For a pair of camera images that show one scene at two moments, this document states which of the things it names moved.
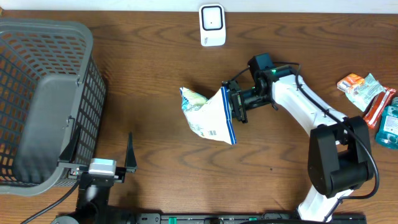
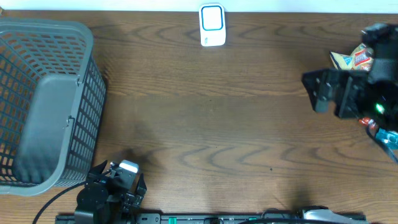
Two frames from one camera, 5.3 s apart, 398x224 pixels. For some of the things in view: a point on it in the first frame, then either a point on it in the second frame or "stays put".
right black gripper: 237,102 to 354,102
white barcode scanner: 212,19 stays put
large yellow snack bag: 211,117 to 360,59
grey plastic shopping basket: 51,89 stays put
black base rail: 242,218 stays put
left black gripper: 123,170 to 115,182
